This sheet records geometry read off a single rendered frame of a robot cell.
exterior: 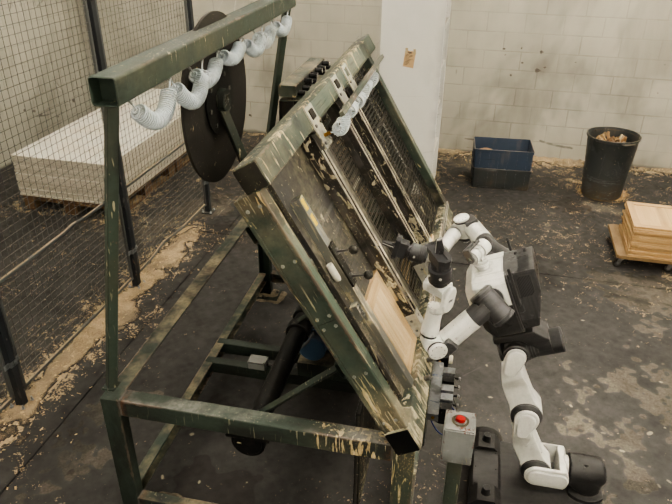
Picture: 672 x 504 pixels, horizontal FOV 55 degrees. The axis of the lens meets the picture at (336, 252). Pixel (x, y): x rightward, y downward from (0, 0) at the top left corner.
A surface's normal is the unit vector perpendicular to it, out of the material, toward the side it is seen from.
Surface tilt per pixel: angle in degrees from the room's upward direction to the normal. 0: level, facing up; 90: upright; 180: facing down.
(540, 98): 90
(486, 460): 0
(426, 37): 90
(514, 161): 90
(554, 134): 90
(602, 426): 0
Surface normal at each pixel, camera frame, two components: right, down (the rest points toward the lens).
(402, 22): -0.24, 0.47
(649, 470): 0.01, -0.87
